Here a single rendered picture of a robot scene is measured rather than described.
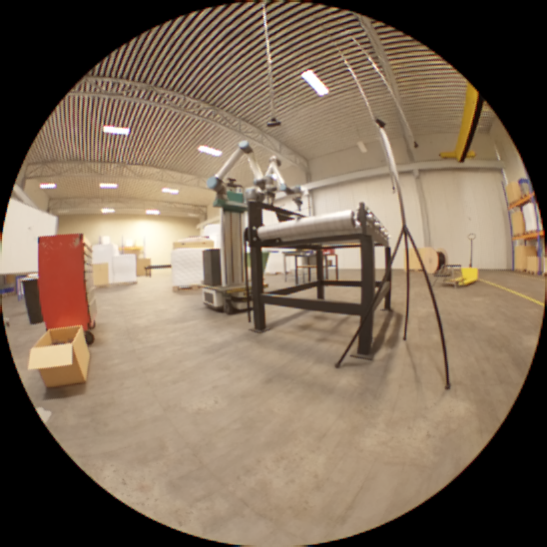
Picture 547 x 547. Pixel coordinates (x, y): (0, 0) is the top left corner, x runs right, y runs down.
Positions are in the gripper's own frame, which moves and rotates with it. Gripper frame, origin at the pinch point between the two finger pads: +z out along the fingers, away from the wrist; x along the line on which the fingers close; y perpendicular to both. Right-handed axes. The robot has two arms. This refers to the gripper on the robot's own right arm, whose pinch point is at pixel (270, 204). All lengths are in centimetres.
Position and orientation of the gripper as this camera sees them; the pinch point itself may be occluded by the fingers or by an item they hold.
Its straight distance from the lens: 202.3
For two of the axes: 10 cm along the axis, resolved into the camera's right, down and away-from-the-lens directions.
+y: -7.5, -0.1, 6.6
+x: -6.6, 0.8, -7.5
